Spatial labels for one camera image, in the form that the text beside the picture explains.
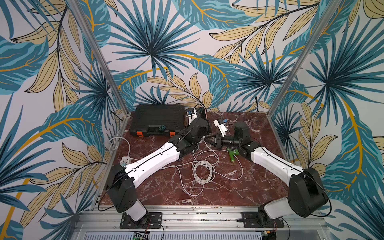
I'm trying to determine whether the white charging cable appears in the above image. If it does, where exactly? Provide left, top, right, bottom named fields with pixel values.
left=128, top=140, right=244, bottom=198

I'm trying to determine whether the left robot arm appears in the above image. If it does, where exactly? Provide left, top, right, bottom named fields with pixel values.
left=105, top=117, right=210, bottom=226

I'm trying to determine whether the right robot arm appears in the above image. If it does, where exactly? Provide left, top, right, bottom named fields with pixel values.
left=208, top=119, right=331, bottom=229

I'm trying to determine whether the green plastic tap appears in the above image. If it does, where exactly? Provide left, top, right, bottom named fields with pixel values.
left=227, top=148, right=240, bottom=163

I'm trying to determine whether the black plastic tool case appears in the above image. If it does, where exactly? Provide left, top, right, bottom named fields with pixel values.
left=130, top=104, right=185, bottom=138

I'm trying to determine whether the white power strip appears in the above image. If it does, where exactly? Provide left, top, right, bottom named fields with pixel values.
left=120, top=156, right=132, bottom=167

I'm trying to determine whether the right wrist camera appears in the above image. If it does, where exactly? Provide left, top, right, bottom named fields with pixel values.
left=214, top=118, right=229, bottom=137

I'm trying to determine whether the white power strip cord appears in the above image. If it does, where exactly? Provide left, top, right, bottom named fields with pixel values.
left=108, top=136, right=132, bottom=158

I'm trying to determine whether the left aluminium frame post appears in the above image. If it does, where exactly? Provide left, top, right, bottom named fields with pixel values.
left=67, top=0, right=130, bottom=117

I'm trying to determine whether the aluminium frame post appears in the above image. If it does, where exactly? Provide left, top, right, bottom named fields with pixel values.
left=67, top=0, right=130, bottom=117
left=267, top=1, right=342, bottom=119

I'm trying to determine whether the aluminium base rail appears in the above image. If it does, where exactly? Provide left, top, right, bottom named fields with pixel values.
left=72, top=206, right=332, bottom=240

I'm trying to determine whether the right aluminium frame post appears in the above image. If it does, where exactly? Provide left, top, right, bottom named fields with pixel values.
left=267, top=1, right=342, bottom=119

